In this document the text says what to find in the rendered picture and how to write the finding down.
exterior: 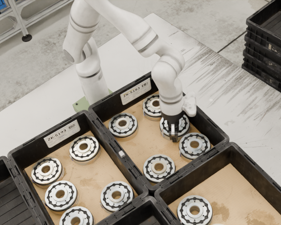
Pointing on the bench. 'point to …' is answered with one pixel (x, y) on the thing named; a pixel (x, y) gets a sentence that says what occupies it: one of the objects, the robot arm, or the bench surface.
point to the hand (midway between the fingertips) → (174, 132)
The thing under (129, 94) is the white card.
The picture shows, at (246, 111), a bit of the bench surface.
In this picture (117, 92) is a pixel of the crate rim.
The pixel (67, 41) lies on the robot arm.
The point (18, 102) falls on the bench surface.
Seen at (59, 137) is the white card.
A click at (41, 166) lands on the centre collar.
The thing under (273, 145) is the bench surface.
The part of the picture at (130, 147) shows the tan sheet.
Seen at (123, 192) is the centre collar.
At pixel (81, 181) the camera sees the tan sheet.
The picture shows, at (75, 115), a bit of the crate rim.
